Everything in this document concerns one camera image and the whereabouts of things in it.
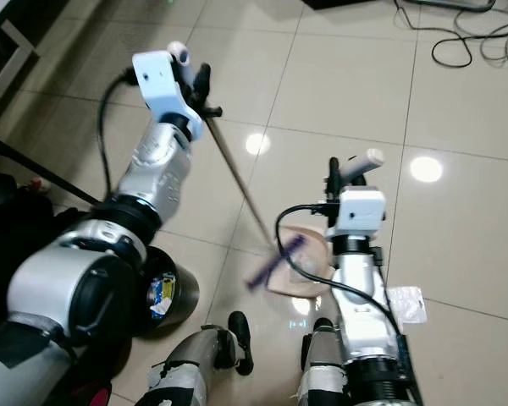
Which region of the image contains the wooden-handled purple bristle broom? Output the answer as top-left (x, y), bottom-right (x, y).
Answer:
top-left (167, 41), bottom-right (308, 291)

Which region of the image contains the beige long-handled dustpan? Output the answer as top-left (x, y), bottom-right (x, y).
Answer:
top-left (274, 149), bottom-right (385, 299)

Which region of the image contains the white crumpled paper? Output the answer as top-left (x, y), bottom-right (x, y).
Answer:
top-left (384, 285), bottom-right (429, 325)

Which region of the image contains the black box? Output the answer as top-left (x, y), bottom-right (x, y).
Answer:
top-left (300, 0), bottom-right (400, 12)

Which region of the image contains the grey right robot leg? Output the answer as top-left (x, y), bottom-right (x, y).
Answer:
top-left (295, 316), bottom-right (350, 406)

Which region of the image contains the black round waste bin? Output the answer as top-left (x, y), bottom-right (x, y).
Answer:
top-left (130, 244), bottom-right (202, 341)

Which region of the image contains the black bag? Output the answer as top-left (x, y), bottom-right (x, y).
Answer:
top-left (0, 167), bottom-right (96, 332)

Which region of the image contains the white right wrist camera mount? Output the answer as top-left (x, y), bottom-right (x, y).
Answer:
top-left (335, 187), bottom-right (387, 241)

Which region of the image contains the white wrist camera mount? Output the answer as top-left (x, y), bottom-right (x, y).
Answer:
top-left (132, 50), bottom-right (198, 138)
top-left (335, 187), bottom-right (387, 241)

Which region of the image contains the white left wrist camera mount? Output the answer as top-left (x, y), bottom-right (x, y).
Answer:
top-left (132, 50), bottom-right (198, 138)

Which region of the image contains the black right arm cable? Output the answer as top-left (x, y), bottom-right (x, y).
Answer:
top-left (274, 202), bottom-right (405, 341)

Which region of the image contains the black floor cable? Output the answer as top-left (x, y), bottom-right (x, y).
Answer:
top-left (393, 0), bottom-right (508, 69)

